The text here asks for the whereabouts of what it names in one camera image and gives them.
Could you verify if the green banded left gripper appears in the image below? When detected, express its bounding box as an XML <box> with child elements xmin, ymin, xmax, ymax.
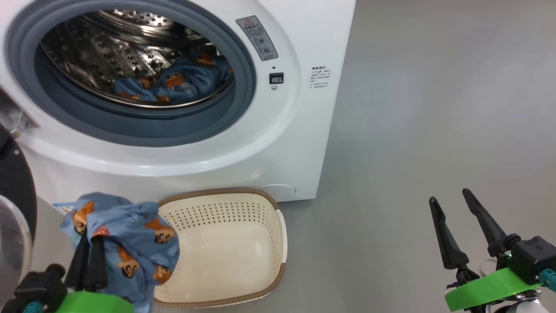
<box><xmin>54</xmin><ymin>237</ymin><xmax>135</xmax><ymax>313</ymax></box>

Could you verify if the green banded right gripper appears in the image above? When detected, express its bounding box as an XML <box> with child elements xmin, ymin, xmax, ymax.
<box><xmin>429</xmin><ymin>188</ymin><xmax>541</xmax><ymax>312</ymax></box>

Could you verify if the blue bear print garment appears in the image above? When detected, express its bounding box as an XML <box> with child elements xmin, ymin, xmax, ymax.
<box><xmin>60</xmin><ymin>193</ymin><xmax>181</xmax><ymax>313</ymax></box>
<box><xmin>114</xmin><ymin>52</ymin><xmax>235</xmax><ymax>104</ymax></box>

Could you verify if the black round glass washer door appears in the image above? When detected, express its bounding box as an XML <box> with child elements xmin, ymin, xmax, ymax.
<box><xmin>0</xmin><ymin>124</ymin><xmax>37</xmax><ymax>300</ymax></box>

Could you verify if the cream perforated laundry basket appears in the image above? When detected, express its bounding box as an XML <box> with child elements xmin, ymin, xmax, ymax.
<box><xmin>152</xmin><ymin>188</ymin><xmax>288</xmax><ymax>309</ymax></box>

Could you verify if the grey rubber door gasket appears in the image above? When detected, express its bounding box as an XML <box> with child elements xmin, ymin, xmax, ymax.
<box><xmin>5</xmin><ymin>0</ymin><xmax>257</xmax><ymax>147</ymax></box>

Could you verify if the metal door hinge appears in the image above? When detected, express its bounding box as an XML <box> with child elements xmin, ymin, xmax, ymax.
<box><xmin>0</xmin><ymin>85</ymin><xmax>40</xmax><ymax>140</ymax></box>

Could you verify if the white front-load washing machine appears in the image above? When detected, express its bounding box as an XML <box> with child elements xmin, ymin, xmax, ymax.
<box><xmin>0</xmin><ymin>0</ymin><xmax>356</xmax><ymax>218</ymax></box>

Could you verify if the blue energy label sticker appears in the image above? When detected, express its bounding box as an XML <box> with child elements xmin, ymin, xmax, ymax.
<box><xmin>52</xmin><ymin>201</ymin><xmax>79</xmax><ymax>216</ymax></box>

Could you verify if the round white filter cover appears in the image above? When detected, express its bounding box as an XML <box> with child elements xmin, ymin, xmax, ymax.
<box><xmin>256</xmin><ymin>184</ymin><xmax>297</xmax><ymax>201</ymax></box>

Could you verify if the perforated steel washer drum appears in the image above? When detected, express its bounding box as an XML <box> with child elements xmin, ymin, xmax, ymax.
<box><xmin>40</xmin><ymin>10</ymin><xmax>235</xmax><ymax>108</ymax></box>

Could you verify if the printed text label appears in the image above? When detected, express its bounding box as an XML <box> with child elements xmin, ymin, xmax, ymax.
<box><xmin>310</xmin><ymin>66</ymin><xmax>331</xmax><ymax>90</ymax></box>

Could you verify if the grey warning sticker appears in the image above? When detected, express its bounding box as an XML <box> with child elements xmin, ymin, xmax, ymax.
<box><xmin>236</xmin><ymin>15</ymin><xmax>279</xmax><ymax>61</ymax></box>

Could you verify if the teal right camera cable connector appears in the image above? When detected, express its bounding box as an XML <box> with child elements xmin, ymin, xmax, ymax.
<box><xmin>539</xmin><ymin>268</ymin><xmax>556</xmax><ymax>292</ymax></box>

